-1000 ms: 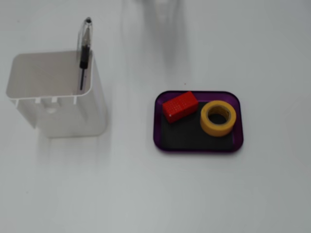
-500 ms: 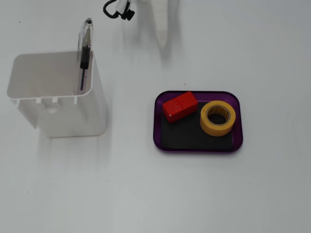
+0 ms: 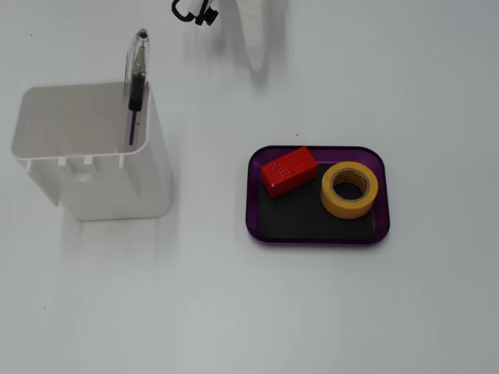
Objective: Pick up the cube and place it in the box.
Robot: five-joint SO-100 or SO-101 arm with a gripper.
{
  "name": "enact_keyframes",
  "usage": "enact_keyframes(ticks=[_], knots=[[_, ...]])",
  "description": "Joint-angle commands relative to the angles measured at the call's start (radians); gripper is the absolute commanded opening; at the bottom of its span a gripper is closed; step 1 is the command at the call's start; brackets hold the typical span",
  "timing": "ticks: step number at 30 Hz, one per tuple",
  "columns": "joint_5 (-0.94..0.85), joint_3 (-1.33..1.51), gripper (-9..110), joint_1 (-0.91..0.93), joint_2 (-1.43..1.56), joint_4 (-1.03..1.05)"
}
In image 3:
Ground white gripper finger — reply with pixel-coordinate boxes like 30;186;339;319
235;0;271;75

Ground white plastic container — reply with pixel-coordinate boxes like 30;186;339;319
10;81;175;222

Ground clear black ballpoint pen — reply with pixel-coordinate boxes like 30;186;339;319
122;28;151;148

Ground purple metal tray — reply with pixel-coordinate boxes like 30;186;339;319
245;145;391;246

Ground black tray liner mat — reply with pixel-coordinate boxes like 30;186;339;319
259;163;375;241

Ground red rectangular cube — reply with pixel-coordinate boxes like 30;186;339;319
260;146;319;199

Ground yellow masking tape roll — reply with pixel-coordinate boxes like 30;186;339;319
320;161;380;220

